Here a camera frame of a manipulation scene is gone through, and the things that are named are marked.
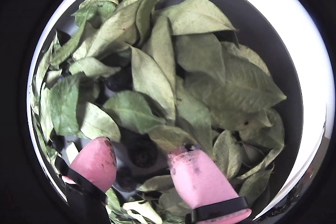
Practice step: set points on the flat dull green leaf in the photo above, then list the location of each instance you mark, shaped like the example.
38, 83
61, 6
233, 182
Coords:
199, 53

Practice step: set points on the crumpled green leaf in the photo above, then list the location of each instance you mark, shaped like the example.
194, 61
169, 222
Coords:
170, 203

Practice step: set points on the long dull green leaf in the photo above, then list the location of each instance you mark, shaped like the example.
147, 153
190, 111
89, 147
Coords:
193, 111

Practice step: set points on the small pale green leaf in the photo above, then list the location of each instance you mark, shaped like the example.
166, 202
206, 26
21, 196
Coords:
89, 66

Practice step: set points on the small crinkled green leaf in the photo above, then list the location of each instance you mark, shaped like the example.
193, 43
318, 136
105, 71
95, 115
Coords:
113, 205

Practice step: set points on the shaded green leaf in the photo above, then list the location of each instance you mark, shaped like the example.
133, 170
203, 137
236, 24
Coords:
168, 137

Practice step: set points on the white round bowl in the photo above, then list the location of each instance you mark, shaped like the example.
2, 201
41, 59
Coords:
307, 51

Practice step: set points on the long folded green leaf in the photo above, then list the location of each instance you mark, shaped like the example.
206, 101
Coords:
148, 11

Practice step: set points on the thin strip green leaf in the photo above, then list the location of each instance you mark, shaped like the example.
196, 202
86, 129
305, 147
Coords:
262, 161

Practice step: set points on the pale yellowish curled leaf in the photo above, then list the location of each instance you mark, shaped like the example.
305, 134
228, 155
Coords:
144, 211

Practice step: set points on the long pale green leaf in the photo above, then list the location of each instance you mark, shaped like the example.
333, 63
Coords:
115, 30

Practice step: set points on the oval pale green leaf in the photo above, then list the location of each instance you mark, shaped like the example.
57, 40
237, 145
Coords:
97, 124

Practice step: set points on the dark green upright leaf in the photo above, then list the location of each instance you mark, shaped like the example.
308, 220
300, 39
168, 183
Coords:
64, 103

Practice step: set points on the rim-hugging green leaf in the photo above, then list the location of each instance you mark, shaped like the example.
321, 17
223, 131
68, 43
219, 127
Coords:
43, 64

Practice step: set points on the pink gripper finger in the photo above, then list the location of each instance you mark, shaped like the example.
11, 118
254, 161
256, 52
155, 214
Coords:
199, 182
92, 161

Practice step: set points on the small flat green leaf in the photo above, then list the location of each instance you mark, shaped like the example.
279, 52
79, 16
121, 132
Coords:
157, 183

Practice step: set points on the small oval green leaf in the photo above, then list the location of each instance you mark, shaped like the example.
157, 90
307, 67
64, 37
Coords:
227, 153

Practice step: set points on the narrow pale green leaf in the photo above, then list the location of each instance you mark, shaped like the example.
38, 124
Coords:
161, 48

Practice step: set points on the dark green pointed leaf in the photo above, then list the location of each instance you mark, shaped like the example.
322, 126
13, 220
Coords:
128, 111

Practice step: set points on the curled dark green leaf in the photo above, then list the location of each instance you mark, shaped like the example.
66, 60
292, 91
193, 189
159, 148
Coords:
89, 9

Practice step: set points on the small dull green leaf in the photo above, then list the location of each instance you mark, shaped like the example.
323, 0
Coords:
254, 185

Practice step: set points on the slim dark green leaf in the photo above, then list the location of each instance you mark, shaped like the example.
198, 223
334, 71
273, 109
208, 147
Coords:
68, 47

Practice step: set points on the large dark blueberry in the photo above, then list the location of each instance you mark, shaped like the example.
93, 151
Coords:
143, 151

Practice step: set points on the pointed pale green leaf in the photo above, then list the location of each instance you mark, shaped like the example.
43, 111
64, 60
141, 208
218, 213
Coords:
149, 79

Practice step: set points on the largest veined green leaf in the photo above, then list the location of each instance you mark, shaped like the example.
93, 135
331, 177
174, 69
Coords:
244, 87

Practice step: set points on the small dark blueberry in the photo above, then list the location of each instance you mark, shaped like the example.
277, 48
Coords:
126, 179

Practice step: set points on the tiny pale leaf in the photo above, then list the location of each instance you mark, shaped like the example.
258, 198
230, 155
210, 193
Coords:
71, 152

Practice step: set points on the dark blueberry at bowl rim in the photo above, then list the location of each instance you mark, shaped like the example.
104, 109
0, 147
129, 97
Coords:
57, 142

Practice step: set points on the spotted pale green leaf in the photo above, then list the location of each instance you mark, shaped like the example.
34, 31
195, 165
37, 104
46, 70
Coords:
231, 120

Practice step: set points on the narrow upright green leaf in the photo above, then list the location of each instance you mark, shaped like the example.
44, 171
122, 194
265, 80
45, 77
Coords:
46, 115

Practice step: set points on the broad pale green leaf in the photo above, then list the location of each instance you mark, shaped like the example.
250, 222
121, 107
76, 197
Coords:
197, 16

